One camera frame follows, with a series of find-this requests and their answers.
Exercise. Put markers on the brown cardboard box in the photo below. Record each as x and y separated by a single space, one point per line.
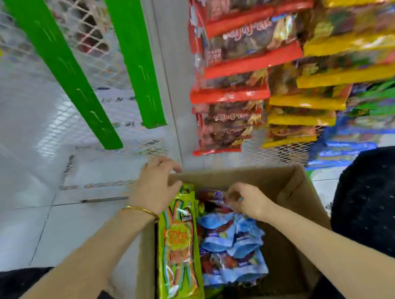
282 223

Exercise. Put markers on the person's left hand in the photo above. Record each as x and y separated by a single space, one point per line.
149 188

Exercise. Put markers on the row of red-edged hanging packets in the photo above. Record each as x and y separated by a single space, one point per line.
243 63

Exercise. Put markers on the black dotted garment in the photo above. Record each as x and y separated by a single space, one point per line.
393 199

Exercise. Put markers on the small red blue candy packet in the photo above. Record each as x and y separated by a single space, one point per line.
212 196

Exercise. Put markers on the person's right hand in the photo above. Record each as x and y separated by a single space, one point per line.
253 200

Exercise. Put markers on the pile of light blue packets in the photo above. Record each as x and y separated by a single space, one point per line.
230 246

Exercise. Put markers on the row of green hanging packets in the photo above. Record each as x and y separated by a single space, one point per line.
385 93

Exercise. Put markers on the person's left forearm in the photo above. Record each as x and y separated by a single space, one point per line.
71 273

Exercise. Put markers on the person's right forearm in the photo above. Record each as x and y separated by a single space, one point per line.
332 260

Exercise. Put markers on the wide green post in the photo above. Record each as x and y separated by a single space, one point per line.
67 71

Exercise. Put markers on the row of yellow-edged hanging packets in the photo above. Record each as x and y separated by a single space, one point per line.
352 43

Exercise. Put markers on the row of dark blue hanging packets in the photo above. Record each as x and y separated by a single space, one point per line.
345 147

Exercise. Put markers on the person's right fingers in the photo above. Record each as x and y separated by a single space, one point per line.
233 195

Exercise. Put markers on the narrow green post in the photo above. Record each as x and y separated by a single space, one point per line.
135 53

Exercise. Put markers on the person's left thumb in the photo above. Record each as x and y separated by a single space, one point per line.
175 188

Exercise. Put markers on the long green candy packet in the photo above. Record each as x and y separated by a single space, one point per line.
178 254

